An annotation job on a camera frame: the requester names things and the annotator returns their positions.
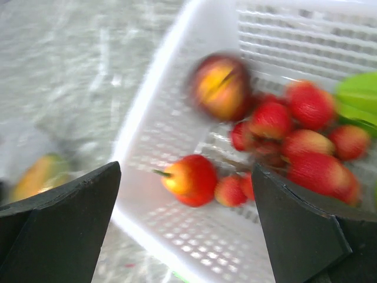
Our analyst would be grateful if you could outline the yellow green fake mango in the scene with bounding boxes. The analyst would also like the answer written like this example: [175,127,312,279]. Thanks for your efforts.
[9,153,70,202]

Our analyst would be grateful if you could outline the green fake pepper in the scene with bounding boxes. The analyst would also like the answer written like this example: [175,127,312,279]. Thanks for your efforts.
[335,71,376,137]

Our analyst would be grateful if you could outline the small orange red fruit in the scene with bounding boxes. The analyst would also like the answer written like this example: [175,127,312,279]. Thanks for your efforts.
[153,154,218,208]

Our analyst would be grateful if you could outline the red fake cherry bunch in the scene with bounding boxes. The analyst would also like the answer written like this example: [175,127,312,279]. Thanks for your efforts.
[230,81,372,206]

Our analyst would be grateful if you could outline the dark red fake plum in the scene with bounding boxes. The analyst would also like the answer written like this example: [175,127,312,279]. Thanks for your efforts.
[186,52,253,122]

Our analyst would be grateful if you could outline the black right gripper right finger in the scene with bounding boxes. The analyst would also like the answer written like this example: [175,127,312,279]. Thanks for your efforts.
[252,163,376,282]

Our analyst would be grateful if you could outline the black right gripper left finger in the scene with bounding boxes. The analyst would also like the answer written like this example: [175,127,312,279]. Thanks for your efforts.
[1,162,121,283]

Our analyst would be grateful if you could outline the white perforated basket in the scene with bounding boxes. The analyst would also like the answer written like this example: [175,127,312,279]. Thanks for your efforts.
[113,1,376,282]

